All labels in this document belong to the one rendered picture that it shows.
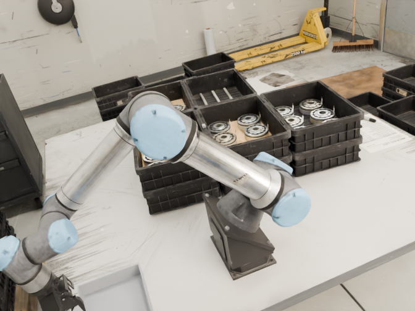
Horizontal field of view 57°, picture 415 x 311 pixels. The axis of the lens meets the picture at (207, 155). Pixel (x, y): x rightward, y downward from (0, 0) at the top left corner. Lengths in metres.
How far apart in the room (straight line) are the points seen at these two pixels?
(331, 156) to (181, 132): 0.91
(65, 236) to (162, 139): 0.34
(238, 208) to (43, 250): 0.55
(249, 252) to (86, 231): 0.68
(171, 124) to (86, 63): 4.00
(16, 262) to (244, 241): 0.60
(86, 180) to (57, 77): 3.82
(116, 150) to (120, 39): 3.81
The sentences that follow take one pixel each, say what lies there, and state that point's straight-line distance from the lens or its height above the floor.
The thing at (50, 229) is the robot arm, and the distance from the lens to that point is 1.01.
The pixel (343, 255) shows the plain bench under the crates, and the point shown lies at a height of 0.70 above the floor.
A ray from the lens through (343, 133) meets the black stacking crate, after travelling 1.60.
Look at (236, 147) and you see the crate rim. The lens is 1.42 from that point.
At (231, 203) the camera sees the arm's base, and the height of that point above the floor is 0.91.
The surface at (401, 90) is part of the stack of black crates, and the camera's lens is 3.06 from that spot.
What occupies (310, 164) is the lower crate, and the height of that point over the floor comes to 0.75.
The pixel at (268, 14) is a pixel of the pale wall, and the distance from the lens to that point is 5.37.
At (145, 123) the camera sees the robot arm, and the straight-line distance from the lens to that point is 0.83.
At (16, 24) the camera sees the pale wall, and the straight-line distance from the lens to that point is 4.71.
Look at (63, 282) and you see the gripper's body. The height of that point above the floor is 0.88.
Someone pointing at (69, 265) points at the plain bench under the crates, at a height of 0.70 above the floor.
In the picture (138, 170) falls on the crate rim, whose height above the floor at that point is 0.93.
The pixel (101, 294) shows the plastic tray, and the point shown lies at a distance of 1.34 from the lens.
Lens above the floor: 1.66
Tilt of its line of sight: 32 degrees down
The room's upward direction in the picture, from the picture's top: 11 degrees counter-clockwise
